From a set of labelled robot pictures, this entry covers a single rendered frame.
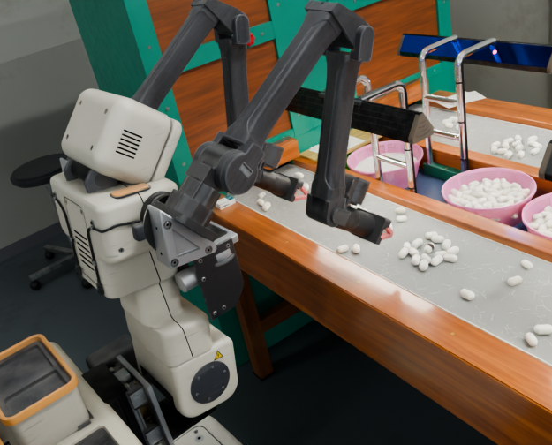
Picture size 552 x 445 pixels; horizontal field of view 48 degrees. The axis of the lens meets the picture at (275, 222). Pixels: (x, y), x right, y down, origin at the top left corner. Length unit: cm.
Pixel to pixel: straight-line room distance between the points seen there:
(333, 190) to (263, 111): 28
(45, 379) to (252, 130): 65
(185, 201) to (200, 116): 105
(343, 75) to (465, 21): 326
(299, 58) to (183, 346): 65
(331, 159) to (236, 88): 40
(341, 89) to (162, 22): 87
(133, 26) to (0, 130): 212
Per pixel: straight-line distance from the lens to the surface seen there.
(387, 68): 259
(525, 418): 131
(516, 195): 196
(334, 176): 133
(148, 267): 128
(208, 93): 212
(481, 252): 169
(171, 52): 153
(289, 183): 176
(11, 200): 408
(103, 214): 115
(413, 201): 190
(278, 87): 116
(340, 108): 130
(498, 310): 150
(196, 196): 109
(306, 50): 120
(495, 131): 239
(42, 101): 403
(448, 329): 140
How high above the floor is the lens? 167
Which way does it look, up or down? 28 degrees down
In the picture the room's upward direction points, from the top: 13 degrees counter-clockwise
